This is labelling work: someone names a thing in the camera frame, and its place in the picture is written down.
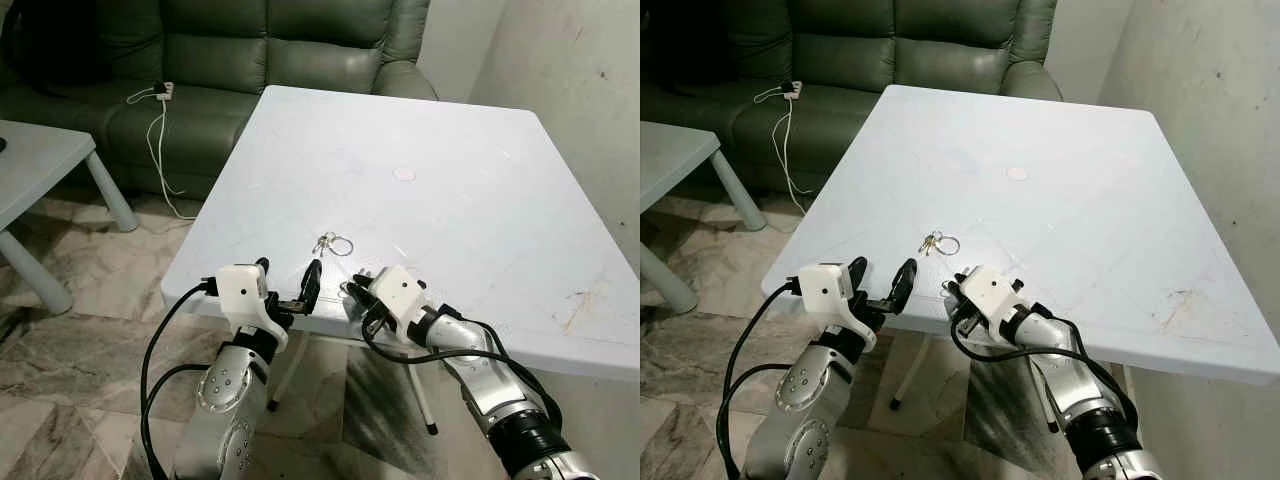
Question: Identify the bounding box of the white plastic table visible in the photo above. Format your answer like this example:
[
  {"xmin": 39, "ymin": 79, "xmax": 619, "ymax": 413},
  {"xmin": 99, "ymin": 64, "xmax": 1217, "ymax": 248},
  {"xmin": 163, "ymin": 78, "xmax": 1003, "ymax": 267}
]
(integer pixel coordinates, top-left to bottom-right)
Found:
[
  {"xmin": 160, "ymin": 85, "xmax": 641, "ymax": 436},
  {"xmin": 762, "ymin": 85, "xmax": 1280, "ymax": 433}
]

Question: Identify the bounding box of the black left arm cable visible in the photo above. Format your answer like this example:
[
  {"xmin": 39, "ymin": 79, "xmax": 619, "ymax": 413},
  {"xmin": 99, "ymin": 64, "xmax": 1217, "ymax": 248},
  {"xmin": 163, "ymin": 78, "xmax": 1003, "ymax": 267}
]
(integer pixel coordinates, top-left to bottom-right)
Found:
[
  {"xmin": 715, "ymin": 280, "xmax": 801, "ymax": 480},
  {"xmin": 140, "ymin": 280, "xmax": 221, "ymax": 480}
]

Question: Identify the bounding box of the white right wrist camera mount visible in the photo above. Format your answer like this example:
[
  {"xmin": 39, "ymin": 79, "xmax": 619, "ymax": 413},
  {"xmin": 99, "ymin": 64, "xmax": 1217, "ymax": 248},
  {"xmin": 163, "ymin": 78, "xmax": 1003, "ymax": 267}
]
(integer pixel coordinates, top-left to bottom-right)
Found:
[
  {"xmin": 965, "ymin": 265, "xmax": 1031, "ymax": 336},
  {"xmin": 370, "ymin": 265, "xmax": 431, "ymax": 336}
]

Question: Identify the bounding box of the grey side table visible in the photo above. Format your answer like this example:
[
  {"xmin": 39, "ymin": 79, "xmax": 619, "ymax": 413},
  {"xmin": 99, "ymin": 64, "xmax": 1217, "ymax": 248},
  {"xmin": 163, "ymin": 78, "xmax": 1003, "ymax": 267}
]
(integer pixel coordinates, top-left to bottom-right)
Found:
[
  {"xmin": 0, "ymin": 120, "xmax": 139, "ymax": 316},
  {"xmin": 640, "ymin": 122, "xmax": 769, "ymax": 314}
]

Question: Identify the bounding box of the green leather sofa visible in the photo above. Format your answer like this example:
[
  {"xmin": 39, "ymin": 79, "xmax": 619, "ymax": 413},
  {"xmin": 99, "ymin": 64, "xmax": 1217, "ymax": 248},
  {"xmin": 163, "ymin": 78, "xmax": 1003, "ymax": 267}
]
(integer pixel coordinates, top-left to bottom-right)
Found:
[
  {"xmin": 0, "ymin": 0, "xmax": 438, "ymax": 201},
  {"xmin": 640, "ymin": 0, "xmax": 1063, "ymax": 196}
]

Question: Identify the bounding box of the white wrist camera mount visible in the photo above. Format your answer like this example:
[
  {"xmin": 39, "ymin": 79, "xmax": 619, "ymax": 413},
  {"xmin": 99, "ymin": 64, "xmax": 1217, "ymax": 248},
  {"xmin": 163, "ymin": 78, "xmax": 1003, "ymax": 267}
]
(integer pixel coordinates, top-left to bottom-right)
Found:
[
  {"xmin": 798, "ymin": 263, "xmax": 871, "ymax": 346},
  {"xmin": 965, "ymin": 265, "xmax": 1031, "ymax": 336},
  {"xmin": 370, "ymin": 265, "xmax": 431, "ymax": 336},
  {"xmin": 216, "ymin": 264, "xmax": 291, "ymax": 351}
]

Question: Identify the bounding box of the black bag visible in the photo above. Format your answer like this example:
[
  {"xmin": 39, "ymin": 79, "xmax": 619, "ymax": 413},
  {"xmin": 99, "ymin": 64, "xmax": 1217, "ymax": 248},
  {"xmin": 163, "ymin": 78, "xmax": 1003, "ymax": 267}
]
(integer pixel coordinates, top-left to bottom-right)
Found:
[
  {"xmin": 640, "ymin": 0, "xmax": 736, "ymax": 86},
  {"xmin": 0, "ymin": 0, "xmax": 111, "ymax": 86}
]

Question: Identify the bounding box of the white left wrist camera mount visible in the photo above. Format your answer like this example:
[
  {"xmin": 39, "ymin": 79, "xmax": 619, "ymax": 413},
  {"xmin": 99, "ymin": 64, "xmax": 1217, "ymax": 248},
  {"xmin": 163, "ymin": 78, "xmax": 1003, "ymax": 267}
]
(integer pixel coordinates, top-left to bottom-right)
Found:
[
  {"xmin": 216, "ymin": 264, "xmax": 291, "ymax": 351},
  {"xmin": 798, "ymin": 263, "xmax": 871, "ymax": 346}
]

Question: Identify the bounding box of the white power cord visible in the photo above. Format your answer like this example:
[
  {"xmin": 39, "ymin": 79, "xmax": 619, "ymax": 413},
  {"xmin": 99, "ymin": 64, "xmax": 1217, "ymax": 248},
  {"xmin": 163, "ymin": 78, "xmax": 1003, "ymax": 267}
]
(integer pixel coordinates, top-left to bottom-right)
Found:
[
  {"xmin": 753, "ymin": 88, "xmax": 816, "ymax": 214},
  {"xmin": 125, "ymin": 88, "xmax": 201, "ymax": 221}
]

